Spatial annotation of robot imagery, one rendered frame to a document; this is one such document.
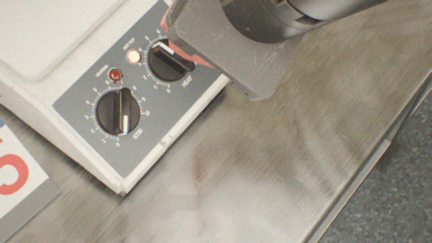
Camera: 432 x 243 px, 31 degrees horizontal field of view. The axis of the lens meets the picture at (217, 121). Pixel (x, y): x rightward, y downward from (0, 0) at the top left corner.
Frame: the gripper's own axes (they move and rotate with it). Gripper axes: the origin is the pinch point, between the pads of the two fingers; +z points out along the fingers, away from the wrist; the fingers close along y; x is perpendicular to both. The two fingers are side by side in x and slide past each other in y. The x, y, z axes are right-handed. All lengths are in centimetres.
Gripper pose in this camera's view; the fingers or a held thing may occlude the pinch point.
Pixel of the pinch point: (196, 27)
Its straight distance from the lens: 50.4
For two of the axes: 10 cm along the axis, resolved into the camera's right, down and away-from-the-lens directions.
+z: -4.3, 1.0, 9.0
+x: 7.7, 5.5, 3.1
